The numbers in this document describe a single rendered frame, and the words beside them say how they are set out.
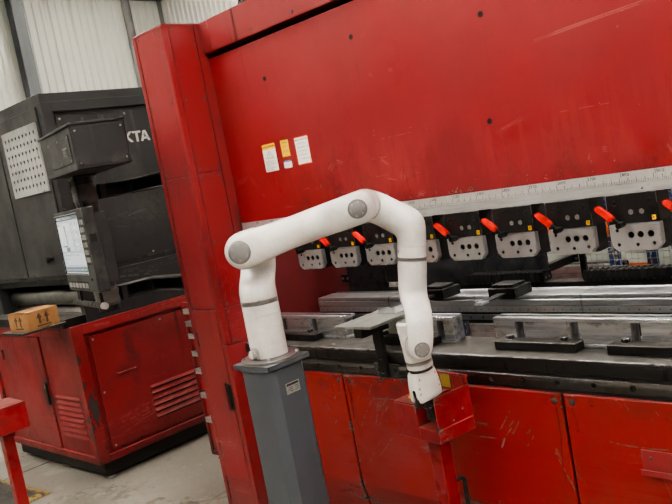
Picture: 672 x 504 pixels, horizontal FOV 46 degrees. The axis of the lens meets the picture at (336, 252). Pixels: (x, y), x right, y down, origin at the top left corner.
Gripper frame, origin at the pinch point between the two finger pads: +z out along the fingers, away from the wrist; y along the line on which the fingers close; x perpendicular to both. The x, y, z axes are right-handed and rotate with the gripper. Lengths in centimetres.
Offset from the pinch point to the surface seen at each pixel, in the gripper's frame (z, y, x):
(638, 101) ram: -80, -48, 61
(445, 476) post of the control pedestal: 22.9, -1.0, -2.4
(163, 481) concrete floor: 74, 9, -240
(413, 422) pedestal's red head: 2.8, 3.0, -6.6
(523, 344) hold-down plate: -12.4, -31.6, 14.9
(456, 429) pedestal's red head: 6.5, -4.0, 4.9
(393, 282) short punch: -32, -34, -45
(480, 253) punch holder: -42, -36, 1
